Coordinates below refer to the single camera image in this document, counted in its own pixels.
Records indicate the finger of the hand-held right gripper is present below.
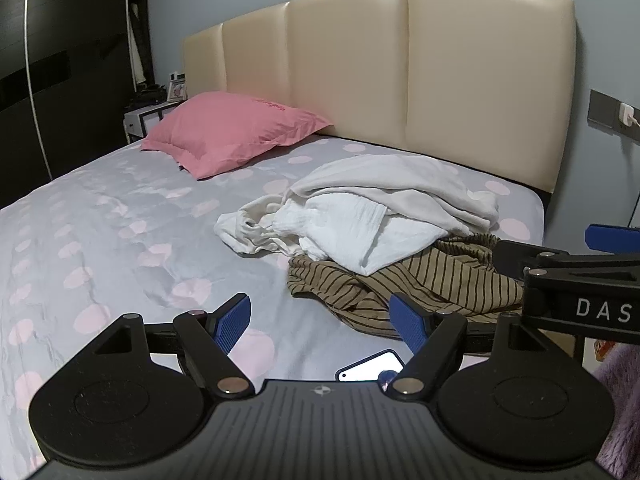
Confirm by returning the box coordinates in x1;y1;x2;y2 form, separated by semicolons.
585;225;640;252
492;240;640;281

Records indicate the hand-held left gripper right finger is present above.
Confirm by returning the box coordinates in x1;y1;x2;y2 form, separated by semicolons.
389;293;571;403

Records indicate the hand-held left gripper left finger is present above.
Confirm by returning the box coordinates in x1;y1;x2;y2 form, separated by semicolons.
82;294;251;400

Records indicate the brown striped garment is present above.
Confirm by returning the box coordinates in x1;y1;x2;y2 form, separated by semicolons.
287;234;526;337

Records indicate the smartphone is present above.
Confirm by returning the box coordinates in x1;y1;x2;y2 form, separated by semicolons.
336;349;405;383

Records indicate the person's purple fuzzy garment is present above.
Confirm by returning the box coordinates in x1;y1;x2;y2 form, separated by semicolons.
595;342;640;467

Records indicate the white crinkled garment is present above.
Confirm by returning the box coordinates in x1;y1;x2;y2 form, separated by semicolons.
214;192;453;277

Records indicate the bed with pink dotted sheet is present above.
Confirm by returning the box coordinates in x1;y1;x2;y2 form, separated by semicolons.
0;135;547;466

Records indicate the pink pillow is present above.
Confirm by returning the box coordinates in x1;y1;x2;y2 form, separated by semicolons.
140;91;335;181

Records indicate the white black-framed nightstand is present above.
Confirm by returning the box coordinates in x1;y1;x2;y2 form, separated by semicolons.
122;100;182;143

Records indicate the black bag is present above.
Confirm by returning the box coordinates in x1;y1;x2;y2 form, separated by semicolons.
131;84;168;106

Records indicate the dark wardrobe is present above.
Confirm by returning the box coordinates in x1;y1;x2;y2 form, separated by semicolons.
0;0;151;211

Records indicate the cream padded headboard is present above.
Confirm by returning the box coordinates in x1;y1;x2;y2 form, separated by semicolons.
181;0;578;196

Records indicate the grey wall socket panel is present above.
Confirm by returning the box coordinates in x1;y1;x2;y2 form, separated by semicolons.
587;89;640;143

